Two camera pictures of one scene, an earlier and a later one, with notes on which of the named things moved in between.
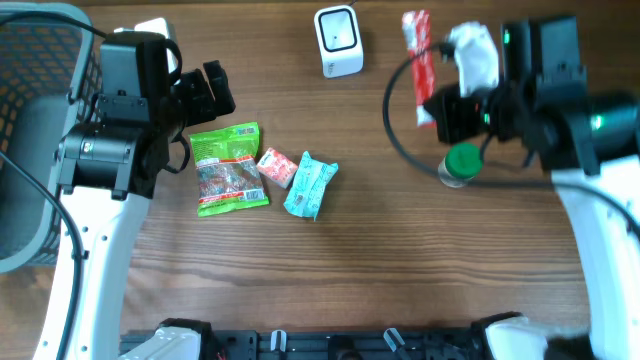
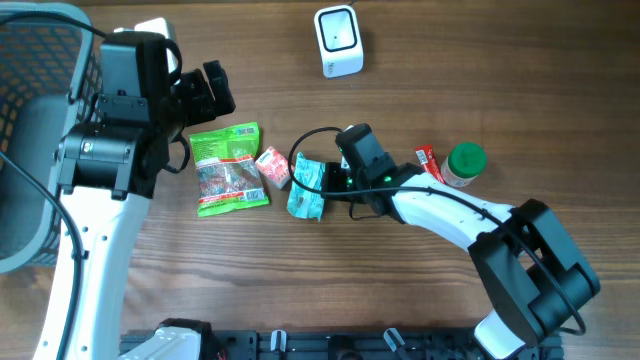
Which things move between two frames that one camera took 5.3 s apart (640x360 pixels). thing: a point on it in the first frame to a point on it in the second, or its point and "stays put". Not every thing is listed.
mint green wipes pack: (309, 186) stays put
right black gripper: (445, 106) to (333, 170)
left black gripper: (204, 108) stays put
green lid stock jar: (462, 163) stays put
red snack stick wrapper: (416, 33) to (426, 158)
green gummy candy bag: (227, 169) stays put
